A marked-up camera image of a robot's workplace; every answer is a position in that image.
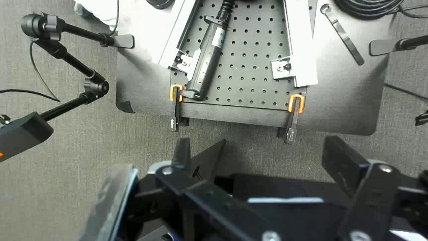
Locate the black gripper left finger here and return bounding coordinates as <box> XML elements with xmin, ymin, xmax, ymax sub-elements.
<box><xmin>156</xmin><ymin>138</ymin><xmax>267</xmax><ymax>241</ymax></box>

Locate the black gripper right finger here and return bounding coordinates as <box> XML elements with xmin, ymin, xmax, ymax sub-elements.
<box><xmin>322</xmin><ymin>136</ymin><xmax>400</xmax><ymax>241</ymax></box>

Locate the right orange black clamp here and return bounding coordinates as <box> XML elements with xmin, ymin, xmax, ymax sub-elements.
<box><xmin>285</xmin><ymin>94</ymin><xmax>305</xmax><ymax>144</ymax></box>

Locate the orange black clamp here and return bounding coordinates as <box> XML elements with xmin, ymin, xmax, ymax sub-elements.
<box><xmin>285</xmin><ymin>94</ymin><xmax>305</xmax><ymax>144</ymax></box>
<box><xmin>170</xmin><ymin>84</ymin><xmax>183</xmax><ymax>131</ymax></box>

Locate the left orange black clamp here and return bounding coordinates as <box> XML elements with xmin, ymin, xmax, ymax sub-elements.
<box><xmin>170</xmin><ymin>84</ymin><xmax>183</xmax><ymax>131</ymax></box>

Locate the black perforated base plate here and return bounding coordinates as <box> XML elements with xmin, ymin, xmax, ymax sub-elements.
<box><xmin>116</xmin><ymin>0</ymin><xmax>390</xmax><ymax>135</ymax></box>

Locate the black coiled cable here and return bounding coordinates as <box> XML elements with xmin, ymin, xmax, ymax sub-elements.
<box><xmin>333</xmin><ymin>0</ymin><xmax>405</xmax><ymax>20</ymax></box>

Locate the black camera with orange dot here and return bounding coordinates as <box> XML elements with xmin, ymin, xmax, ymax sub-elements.
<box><xmin>0</xmin><ymin>112</ymin><xmax>53</xmax><ymax>162</ymax></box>

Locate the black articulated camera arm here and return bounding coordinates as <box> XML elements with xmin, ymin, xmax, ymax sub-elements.
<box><xmin>20</xmin><ymin>13</ymin><xmax>135</xmax><ymax>122</ymax></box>

